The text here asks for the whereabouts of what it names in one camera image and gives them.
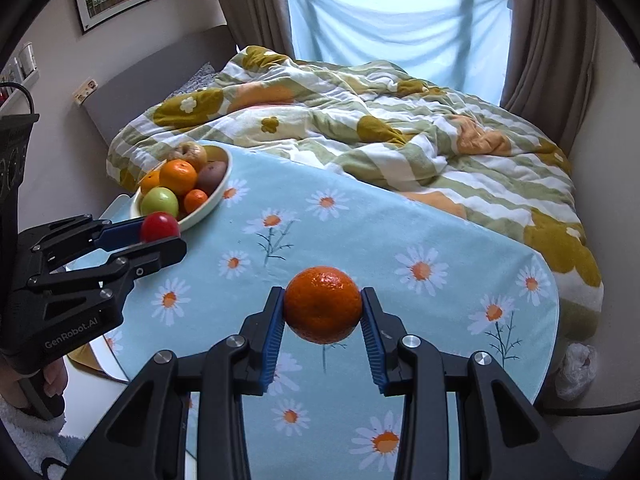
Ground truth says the blue daisy tablecloth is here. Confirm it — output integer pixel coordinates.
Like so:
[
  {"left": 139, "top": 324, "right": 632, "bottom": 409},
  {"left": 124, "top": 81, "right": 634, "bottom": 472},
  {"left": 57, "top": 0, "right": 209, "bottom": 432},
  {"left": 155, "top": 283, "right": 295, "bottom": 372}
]
[{"left": 67, "top": 152, "right": 561, "bottom": 480}]

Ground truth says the green floral striped quilt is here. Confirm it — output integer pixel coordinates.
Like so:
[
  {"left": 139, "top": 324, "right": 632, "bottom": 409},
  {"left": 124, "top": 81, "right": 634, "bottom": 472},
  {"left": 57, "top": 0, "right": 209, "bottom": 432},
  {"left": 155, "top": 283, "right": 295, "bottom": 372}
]
[{"left": 106, "top": 45, "right": 605, "bottom": 341}]

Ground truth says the person's left forearm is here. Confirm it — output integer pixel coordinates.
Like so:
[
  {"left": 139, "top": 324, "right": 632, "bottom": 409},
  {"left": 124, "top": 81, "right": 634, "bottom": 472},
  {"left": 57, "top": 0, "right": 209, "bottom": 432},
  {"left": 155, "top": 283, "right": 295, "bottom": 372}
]
[{"left": 0, "top": 390, "right": 66, "bottom": 467}]

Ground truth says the large green apple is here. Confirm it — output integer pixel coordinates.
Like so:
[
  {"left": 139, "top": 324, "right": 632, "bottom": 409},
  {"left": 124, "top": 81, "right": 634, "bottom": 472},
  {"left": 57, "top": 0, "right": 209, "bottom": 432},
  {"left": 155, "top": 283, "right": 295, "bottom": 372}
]
[{"left": 140, "top": 186, "right": 180, "bottom": 218}]

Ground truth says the black cable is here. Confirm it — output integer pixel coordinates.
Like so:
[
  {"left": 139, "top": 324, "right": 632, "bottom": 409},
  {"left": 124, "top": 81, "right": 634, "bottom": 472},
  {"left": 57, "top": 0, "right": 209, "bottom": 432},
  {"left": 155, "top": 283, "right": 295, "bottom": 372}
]
[{"left": 0, "top": 81, "right": 37, "bottom": 117}]

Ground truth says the light blue window cloth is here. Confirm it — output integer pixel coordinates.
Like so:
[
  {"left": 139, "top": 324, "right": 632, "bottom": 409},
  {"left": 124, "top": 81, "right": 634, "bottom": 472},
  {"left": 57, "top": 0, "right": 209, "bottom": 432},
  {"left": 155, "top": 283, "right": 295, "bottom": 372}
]
[{"left": 282, "top": 0, "right": 513, "bottom": 106}]

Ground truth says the large orange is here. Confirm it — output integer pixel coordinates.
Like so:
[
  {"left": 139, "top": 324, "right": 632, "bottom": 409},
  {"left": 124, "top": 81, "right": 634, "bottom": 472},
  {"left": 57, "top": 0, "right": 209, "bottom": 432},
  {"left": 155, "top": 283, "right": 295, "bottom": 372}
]
[
  {"left": 139, "top": 170, "right": 163, "bottom": 196},
  {"left": 159, "top": 159, "right": 199, "bottom": 197}
]

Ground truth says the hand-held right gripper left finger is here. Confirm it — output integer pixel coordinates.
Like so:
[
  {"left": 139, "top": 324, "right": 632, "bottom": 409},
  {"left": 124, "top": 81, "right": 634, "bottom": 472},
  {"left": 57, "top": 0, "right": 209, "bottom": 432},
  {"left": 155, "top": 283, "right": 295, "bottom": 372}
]
[{"left": 70, "top": 286, "right": 287, "bottom": 480}]

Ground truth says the wrinkled yellow apple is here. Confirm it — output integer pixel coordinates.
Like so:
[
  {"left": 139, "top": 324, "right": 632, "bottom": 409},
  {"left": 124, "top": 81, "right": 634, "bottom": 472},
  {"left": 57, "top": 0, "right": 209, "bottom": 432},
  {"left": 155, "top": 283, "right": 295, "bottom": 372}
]
[{"left": 167, "top": 141, "right": 208, "bottom": 173}]

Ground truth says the cream oval bowl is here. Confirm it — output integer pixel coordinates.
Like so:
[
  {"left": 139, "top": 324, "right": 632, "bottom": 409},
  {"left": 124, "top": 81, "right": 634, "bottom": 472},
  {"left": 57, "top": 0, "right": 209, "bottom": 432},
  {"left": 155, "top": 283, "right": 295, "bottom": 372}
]
[{"left": 129, "top": 145, "right": 234, "bottom": 233}]

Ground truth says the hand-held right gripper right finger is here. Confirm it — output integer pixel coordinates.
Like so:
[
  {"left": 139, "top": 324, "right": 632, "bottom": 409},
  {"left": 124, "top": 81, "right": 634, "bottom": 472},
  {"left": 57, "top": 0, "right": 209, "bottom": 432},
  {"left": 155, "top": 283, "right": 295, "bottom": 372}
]
[{"left": 360, "top": 286, "right": 576, "bottom": 480}]

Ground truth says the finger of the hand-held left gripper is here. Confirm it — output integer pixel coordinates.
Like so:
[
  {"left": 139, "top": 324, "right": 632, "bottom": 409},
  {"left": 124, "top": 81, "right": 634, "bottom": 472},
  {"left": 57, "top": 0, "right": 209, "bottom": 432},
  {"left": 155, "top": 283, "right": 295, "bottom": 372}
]
[
  {"left": 27, "top": 237, "right": 188, "bottom": 306},
  {"left": 17, "top": 214, "right": 146, "bottom": 273}
]

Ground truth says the small mandarin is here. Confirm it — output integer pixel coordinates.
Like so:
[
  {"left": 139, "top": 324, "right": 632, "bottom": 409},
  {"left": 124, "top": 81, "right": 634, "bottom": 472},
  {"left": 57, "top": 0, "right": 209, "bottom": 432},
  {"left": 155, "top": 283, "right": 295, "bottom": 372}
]
[{"left": 183, "top": 189, "right": 209, "bottom": 215}]

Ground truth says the grey bed headboard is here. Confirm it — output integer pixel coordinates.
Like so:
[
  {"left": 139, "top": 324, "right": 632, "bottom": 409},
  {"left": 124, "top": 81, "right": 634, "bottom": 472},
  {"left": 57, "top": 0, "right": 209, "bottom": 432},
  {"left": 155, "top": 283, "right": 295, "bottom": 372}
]
[{"left": 81, "top": 25, "right": 238, "bottom": 147}]

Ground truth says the person's left hand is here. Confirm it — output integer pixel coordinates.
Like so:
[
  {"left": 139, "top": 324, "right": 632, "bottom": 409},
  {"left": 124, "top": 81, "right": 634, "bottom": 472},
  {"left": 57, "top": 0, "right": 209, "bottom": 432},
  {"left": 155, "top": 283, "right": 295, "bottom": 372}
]
[{"left": 42, "top": 359, "right": 69, "bottom": 398}]

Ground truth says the brown kiwi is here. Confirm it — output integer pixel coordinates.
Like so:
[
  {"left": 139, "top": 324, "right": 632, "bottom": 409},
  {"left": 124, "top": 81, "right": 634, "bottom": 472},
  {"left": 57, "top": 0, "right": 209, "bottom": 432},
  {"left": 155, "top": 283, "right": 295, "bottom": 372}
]
[{"left": 195, "top": 160, "right": 228, "bottom": 196}]

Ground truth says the white plastic bag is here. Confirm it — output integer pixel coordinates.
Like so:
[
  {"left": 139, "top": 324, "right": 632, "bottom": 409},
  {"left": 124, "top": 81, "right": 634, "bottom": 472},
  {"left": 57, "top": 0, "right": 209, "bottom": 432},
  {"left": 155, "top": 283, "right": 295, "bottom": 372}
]
[{"left": 555, "top": 344, "right": 598, "bottom": 401}]

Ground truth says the red plum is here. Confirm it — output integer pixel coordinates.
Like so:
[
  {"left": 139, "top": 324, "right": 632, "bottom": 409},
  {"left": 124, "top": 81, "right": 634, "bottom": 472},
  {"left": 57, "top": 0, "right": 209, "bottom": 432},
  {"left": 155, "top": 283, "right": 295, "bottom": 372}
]
[{"left": 140, "top": 212, "right": 181, "bottom": 243}]

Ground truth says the grey patterned pillow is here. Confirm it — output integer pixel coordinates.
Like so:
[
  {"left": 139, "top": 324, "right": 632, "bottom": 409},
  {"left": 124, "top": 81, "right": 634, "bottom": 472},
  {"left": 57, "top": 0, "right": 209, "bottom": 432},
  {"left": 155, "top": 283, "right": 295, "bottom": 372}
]
[{"left": 167, "top": 62, "right": 221, "bottom": 98}]

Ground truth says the brown curtain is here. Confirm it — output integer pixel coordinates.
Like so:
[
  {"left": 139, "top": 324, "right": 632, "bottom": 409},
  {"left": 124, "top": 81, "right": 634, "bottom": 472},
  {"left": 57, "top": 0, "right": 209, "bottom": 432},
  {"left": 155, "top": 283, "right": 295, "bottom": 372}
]
[
  {"left": 205, "top": 0, "right": 296, "bottom": 58},
  {"left": 500, "top": 0, "right": 601, "bottom": 156}
]

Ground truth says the white wall socket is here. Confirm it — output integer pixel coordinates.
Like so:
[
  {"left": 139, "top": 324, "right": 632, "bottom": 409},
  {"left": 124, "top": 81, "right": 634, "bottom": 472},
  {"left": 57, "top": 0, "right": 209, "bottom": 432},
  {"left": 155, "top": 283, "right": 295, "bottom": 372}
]
[{"left": 72, "top": 77, "right": 98, "bottom": 106}]

